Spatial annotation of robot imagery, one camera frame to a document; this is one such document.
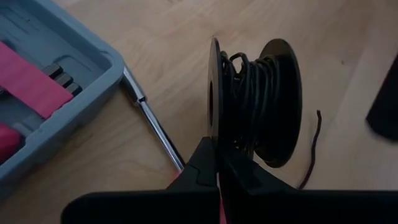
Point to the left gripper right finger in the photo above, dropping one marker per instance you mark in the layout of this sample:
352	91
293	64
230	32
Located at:
295	207

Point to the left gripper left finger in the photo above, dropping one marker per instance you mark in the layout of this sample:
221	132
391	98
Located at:
149	207

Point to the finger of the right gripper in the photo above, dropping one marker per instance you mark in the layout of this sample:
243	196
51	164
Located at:
385	112

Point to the grey plastic tool case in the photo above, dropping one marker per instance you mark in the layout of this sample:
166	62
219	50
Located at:
62	121

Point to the red bit holder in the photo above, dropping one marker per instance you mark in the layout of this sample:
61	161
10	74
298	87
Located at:
31	84

